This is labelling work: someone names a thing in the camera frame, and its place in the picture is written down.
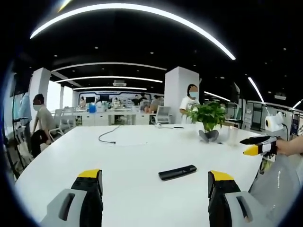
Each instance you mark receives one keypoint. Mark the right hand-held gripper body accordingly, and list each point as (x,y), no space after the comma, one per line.
(275,126)

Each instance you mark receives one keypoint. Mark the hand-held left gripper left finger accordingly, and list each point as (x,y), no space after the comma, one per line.
(81,198)

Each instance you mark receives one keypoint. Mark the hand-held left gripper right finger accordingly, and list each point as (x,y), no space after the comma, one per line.
(227,201)

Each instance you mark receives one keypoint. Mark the black remote control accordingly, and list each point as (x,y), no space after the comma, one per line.
(177,172)

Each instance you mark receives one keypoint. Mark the person's right hand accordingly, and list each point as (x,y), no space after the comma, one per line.
(290,146)

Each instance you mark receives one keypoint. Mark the clear plastic cup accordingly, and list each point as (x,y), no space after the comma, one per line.
(232,136)

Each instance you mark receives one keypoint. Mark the grey plastic bag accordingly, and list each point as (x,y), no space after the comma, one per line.
(278,186)

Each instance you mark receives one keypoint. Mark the grey plant pot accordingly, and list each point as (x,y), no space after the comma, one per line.
(208,135)

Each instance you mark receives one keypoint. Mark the green potted plant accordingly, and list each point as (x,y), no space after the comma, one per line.
(207,114)

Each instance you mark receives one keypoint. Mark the black backpack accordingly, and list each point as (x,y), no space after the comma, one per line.
(39,143)

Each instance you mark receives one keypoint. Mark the black flat object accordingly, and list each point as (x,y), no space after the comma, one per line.
(178,127)

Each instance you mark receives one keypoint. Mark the white office chair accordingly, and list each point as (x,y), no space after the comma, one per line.
(163,114)
(64,119)

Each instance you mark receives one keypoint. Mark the white pillar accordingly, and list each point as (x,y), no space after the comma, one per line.
(39,92)
(181,92)

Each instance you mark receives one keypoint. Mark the blue water jug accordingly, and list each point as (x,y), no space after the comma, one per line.
(92,108)

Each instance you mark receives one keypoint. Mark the small white object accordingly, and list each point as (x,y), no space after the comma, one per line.
(159,125)

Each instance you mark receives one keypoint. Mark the long ceiling light strip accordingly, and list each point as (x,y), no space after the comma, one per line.
(132,26)

